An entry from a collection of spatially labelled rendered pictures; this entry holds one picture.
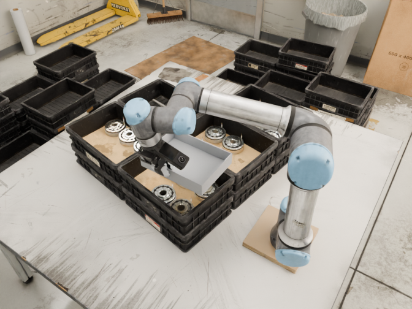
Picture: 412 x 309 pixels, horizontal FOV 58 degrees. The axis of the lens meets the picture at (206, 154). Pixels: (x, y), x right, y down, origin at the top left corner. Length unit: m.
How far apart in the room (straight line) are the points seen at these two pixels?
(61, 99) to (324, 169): 2.23
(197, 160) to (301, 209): 0.45
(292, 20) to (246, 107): 3.46
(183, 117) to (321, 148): 0.37
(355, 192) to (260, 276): 0.65
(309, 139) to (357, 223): 0.80
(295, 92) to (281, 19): 1.65
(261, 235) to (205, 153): 0.42
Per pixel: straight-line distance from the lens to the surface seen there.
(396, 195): 3.01
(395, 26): 4.04
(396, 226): 2.81
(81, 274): 1.59
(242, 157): 1.75
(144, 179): 1.66
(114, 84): 3.19
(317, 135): 1.05
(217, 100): 1.11
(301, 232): 1.26
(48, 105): 2.88
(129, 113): 1.04
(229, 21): 4.89
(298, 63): 3.15
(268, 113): 1.12
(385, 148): 2.20
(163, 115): 1.03
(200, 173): 1.36
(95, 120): 1.94
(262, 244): 1.57
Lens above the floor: 2.01
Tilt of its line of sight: 42 degrees down
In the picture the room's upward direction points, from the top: straight up
